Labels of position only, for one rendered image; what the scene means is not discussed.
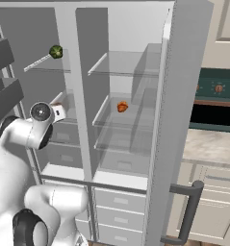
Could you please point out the grey fridge with freezer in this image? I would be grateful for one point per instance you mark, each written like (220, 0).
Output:
(84, 96)

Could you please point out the glass freezer shelf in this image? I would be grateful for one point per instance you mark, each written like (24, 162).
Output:
(60, 65)

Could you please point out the green round vegetable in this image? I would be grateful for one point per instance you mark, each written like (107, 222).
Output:
(56, 51)

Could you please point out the glass fridge shelf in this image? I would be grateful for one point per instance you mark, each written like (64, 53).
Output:
(132, 118)
(126, 141)
(119, 64)

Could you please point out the beige wall cupboard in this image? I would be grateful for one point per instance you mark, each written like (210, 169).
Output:
(222, 32)

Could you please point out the grey fridge crisper drawer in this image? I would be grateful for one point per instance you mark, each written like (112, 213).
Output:
(124, 165)

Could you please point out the beige base cupboards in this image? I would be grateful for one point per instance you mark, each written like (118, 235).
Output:
(216, 205)

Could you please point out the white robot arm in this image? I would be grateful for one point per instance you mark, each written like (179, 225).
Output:
(13, 166)

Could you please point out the teal oven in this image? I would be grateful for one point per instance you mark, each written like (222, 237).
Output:
(216, 93)

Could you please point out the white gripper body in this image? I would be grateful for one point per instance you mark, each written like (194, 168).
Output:
(62, 98)

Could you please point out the grey fridge door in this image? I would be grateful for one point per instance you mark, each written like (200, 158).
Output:
(180, 96)

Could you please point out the grey freezer drawer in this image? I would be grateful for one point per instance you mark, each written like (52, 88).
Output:
(66, 134)
(66, 157)

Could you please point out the dark grey door bin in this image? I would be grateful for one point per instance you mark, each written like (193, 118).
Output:
(5, 101)
(1, 54)

